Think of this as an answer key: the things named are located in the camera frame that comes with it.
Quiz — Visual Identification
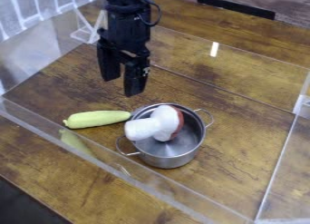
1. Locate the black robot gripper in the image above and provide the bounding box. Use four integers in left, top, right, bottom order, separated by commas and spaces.
96, 0, 151, 97

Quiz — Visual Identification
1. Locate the white and brown toy mushroom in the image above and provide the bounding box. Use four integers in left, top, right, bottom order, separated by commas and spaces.
124, 105, 184, 141

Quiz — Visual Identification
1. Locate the silver metal pot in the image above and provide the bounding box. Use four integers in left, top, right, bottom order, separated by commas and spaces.
116, 103, 214, 169

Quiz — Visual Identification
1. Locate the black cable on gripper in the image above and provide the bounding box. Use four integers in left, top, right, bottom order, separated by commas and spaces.
136, 0, 162, 27

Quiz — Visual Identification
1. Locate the black bar in background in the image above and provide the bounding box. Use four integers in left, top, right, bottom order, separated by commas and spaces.
196, 0, 277, 20

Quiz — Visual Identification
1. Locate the yellow-green toy corn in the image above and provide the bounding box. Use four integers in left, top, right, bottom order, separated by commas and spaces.
63, 111, 131, 129

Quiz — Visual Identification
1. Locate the white mesh curtain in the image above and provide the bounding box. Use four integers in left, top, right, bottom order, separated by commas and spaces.
0, 0, 95, 43

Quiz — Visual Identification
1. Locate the clear acrylic enclosure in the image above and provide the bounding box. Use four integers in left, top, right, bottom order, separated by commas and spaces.
0, 0, 310, 224

